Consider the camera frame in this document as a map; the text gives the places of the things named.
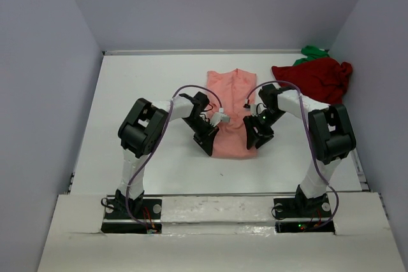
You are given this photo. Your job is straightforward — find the pink t shirt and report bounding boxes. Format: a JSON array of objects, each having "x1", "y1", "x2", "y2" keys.
[{"x1": 207, "y1": 69, "x2": 257, "y2": 159}]

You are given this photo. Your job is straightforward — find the red t shirt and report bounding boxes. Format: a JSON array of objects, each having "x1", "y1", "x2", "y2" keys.
[{"x1": 272, "y1": 57, "x2": 353, "y2": 104}]

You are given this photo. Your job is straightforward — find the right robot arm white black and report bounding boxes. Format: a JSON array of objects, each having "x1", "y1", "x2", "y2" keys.
[{"x1": 243, "y1": 81, "x2": 356, "y2": 220}]

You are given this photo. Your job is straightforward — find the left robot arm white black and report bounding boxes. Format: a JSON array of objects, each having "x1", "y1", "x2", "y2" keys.
[{"x1": 101, "y1": 92, "x2": 219, "y2": 220}]

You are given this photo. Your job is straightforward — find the green t shirt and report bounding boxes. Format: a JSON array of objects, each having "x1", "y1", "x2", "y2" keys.
[{"x1": 293, "y1": 45, "x2": 330, "y2": 66}]

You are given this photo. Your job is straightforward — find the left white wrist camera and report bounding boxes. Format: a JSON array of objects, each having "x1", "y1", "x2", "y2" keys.
[{"x1": 210, "y1": 108, "x2": 230, "y2": 127}]

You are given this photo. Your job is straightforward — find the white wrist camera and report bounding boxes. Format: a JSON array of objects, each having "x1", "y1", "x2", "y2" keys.
[
  {"x1": 210, "y1": 108, "x2": 230, "y2": 127},
  {"x1": 244, "y1": 103, "x2": 265, "y2": 116}
]

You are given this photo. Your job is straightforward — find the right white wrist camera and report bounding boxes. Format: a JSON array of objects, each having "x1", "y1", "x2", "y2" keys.
[{"x1": 244, "y1": 103, "x2": 265, "y2": 116}]

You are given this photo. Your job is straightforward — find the aluminium rail front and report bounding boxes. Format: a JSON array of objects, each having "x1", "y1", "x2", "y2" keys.
[{"x1": 144, "y1": 192, "x2": 296, "y2": 197}]

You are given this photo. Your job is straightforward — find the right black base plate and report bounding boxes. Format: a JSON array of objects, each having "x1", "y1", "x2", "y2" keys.
[{"x1": 271, "y1": 196, "x2": 335, "y2": 234}]

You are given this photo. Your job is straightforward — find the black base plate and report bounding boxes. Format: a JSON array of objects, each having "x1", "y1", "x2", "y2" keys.
[
  {"x1": 271, "y1": 196, "x2": 335, "y2": 234},
  {"x1": 101, "y1": 197, "x2": 162, "y2": 234}
]

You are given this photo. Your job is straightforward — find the aluminium rail back edge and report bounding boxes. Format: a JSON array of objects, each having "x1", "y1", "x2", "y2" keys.
[{"x1": 102, "y1": 49, "x2": 301, "y2": 56}]

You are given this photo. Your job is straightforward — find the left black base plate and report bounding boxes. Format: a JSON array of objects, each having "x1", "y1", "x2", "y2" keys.
[{"x1": 101, "y1": 197, "x2": 162, "y2": 234}]

